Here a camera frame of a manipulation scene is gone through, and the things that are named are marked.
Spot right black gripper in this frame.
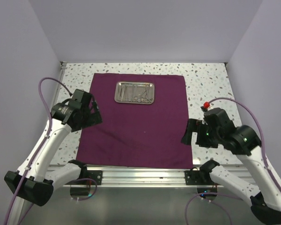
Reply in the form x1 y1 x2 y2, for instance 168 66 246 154
180 117 221 148

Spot thin steel tweezers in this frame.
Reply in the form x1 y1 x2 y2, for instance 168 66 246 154
125 85 133 102
120 84 126 102

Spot purple cloth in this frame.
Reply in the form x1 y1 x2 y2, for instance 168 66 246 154
76 73 193 169

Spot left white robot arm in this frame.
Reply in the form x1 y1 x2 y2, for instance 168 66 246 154
4 89 102 206

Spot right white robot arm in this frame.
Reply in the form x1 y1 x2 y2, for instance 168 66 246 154
181 108 281 225

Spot steel instrument tray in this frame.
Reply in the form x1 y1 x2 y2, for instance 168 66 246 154
114 82 155 105

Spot steel clamp in tray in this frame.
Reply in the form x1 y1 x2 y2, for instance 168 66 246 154
132 85 143 102

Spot steel scissors in tray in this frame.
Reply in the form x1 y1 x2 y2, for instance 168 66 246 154
140 84 153 104

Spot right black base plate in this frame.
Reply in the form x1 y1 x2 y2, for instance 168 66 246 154
184 167 213 186

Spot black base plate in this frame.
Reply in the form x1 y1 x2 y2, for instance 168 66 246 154
84 170 103 185
184 167 213 186

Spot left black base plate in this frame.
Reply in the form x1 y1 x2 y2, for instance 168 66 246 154
84 170 103 185

